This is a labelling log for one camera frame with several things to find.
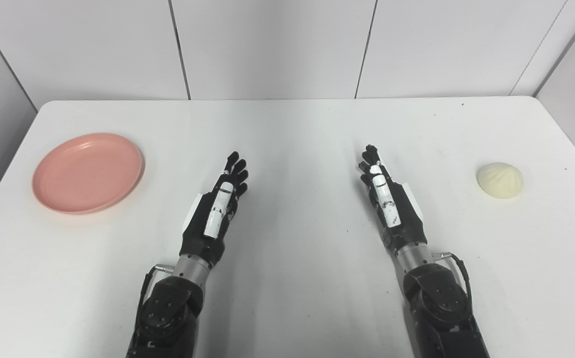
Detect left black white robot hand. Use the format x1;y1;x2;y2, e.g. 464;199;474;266
180;152;249;269

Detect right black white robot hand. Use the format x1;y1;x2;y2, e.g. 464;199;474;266
358;145;428;255

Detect white steamed bun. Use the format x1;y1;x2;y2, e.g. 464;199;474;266
476;162;524;199

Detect pink round plate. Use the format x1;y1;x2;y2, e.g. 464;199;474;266
32;132;145;215

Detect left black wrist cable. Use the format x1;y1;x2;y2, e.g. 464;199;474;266
136;264;174;319

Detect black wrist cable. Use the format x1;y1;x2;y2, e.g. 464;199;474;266
136;264;174;319
432;252;473;311

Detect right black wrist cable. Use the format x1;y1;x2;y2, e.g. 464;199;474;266
432;252;473;311

